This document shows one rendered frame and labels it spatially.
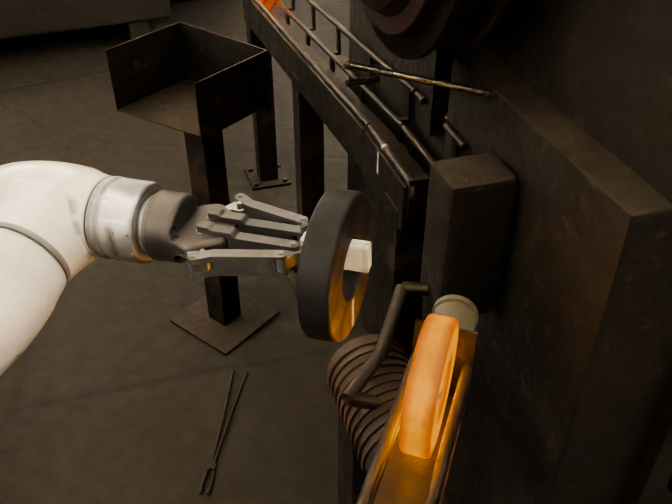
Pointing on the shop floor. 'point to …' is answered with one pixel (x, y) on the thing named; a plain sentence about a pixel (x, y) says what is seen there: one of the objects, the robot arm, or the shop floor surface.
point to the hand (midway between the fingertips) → (336, 251)
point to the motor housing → (362, 456)
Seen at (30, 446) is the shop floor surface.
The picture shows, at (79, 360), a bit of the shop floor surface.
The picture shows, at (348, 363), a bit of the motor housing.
